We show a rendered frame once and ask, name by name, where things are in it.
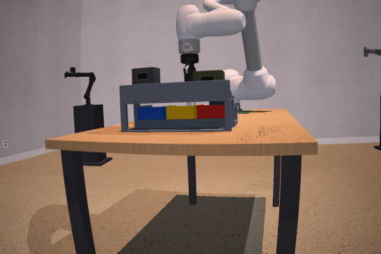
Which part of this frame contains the red open bin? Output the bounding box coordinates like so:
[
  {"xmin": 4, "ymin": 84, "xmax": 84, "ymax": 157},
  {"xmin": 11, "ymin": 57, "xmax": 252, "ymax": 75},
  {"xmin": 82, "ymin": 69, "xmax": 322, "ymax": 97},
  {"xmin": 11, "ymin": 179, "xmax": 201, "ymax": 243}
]
[{"xmin": 196, "ymin": 105, "xmax": 225, "ymax": 119}]

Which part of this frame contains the blue bin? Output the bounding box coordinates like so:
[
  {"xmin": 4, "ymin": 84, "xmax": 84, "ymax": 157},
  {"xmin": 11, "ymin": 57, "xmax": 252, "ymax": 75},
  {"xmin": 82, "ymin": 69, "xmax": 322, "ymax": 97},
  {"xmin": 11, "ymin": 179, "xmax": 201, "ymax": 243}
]
[{"xmin": 137, "ymin": 106, "xmax": 167, "ymax": 120}]

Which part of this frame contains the yellow open bin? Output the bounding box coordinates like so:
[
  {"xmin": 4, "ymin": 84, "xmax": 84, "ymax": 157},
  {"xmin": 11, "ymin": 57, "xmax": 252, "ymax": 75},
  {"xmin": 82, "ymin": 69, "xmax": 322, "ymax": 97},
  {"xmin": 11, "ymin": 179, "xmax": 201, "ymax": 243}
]
[{"xmin": 165, "ymin": 105, "xmax": 197, "ymax": 120}]

